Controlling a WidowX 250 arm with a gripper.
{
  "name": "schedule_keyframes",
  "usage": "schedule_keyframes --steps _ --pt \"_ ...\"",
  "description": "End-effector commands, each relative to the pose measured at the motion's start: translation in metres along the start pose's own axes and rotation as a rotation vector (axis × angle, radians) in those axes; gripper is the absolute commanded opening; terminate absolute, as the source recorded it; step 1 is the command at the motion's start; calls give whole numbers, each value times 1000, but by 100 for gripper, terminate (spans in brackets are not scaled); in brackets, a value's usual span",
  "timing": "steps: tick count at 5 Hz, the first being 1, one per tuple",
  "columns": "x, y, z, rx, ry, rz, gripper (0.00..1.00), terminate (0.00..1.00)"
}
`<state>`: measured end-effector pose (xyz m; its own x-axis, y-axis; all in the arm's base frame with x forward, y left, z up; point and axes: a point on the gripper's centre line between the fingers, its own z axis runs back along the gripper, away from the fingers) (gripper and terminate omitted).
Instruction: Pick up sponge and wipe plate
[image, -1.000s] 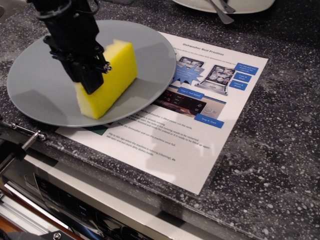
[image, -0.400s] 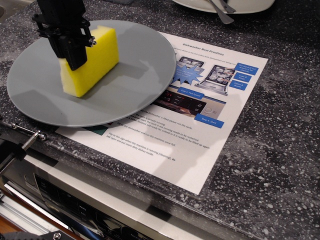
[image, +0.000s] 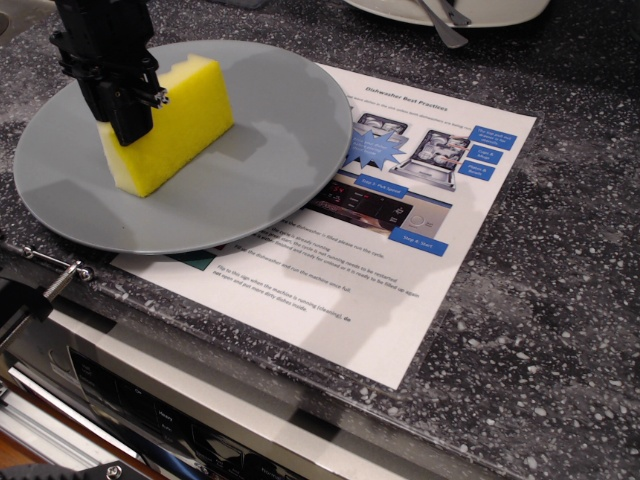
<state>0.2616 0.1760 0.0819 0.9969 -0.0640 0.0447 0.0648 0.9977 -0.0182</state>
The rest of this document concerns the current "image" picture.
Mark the aluminium extrusion rail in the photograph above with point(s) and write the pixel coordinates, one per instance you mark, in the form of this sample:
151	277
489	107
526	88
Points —
53	431

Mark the white bowl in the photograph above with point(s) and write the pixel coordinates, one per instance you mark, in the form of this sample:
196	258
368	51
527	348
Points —
482	13

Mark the stainless steel dishwasher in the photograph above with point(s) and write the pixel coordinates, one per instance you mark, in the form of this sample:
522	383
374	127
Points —
176	404

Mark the laminated dishwasher instruction sheet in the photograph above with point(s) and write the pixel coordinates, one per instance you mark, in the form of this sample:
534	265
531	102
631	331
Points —
358	275

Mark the yellow rectangular sponge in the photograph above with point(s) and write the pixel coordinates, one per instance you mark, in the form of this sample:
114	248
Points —
199	112

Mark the metal spoon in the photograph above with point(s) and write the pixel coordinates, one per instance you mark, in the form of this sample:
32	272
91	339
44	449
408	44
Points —
449	37

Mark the round grey plate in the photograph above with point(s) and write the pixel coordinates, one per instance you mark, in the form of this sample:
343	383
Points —
291	133

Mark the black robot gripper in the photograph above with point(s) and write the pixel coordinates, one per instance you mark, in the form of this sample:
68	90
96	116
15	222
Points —
104	45

